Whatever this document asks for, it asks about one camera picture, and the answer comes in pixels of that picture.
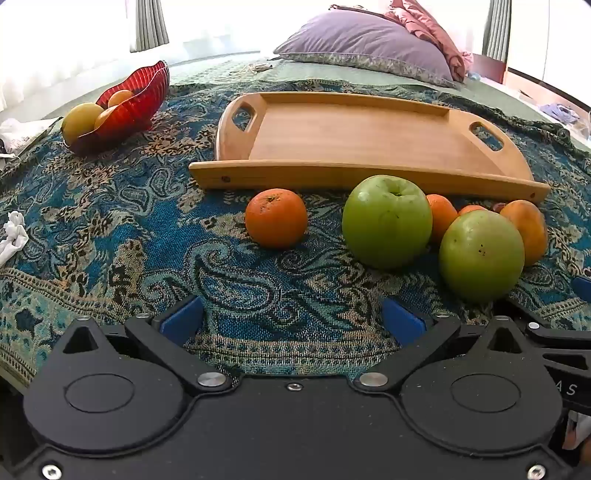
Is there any pink crumpled cloth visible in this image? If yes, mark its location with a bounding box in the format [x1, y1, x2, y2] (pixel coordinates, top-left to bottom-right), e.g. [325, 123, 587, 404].
[385, 0, 474, 83]

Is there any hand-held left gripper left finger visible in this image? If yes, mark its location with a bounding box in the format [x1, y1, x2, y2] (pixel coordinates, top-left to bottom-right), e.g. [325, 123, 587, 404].
[59, 295, 233, 393]

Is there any spotted green apple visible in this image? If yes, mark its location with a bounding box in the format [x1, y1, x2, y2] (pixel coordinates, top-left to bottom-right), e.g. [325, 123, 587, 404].
[438, 210, 526, 303]

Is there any white crumpled tissue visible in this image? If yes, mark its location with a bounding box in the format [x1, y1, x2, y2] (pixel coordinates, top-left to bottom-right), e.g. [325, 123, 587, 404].
[0, 211, 29, 266]

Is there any yellow green round fruit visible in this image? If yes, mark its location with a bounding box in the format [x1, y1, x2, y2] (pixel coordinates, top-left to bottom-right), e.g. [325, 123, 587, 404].
[61, 102, 105, 145]

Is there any dark brown wooden panel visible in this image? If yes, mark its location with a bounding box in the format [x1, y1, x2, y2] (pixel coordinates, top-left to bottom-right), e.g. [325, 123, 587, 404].
[473, 53, 509, 84]

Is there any mandarin orange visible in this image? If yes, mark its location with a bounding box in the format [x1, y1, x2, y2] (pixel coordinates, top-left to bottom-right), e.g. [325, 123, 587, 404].
[245, 188, 308, 250]

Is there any wooden tray with handles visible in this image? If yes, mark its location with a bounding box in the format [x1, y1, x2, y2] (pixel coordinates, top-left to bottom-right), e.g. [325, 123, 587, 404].
[189, 91, 551, 205]

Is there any white printed paper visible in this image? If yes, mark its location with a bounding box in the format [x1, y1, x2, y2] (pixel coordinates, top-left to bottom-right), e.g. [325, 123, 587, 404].
[0, 117, 61, 160]

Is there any large yellowish orange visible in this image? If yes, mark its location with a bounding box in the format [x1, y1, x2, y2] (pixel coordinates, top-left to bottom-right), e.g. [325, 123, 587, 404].
[499, 199, 549, 267]

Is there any white sheer curtain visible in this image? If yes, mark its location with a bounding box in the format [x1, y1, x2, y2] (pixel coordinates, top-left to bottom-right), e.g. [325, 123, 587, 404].
[0, 0, 333, 112]

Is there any blue paisley blanket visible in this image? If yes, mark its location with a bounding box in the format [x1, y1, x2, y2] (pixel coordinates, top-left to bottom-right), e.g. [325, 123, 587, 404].
[0, 78, 591, 384]

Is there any light blue cloth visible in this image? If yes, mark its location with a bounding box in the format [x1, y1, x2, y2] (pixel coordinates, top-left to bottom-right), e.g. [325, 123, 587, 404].
[538, 104, 580, 124]

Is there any grey green curtain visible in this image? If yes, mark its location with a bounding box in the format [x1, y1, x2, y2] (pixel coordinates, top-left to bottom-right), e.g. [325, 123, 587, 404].
[130, 0, 171, 52]
[482, 0, 513, 63]

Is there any large green apple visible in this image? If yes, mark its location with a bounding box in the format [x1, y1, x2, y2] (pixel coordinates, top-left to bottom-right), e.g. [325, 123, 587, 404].
[342, 174, 433, 271]

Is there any purple pillow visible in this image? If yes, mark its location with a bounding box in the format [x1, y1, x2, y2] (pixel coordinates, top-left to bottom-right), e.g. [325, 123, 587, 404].
[273, 10, 458, 88]

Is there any red glass bowl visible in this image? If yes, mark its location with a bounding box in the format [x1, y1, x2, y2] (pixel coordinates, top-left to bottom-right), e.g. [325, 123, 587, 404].
[62, 60, 171, 155]

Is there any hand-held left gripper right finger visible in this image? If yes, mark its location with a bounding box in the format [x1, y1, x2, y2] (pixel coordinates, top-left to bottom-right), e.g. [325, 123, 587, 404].
[353, 298, 528, 393]

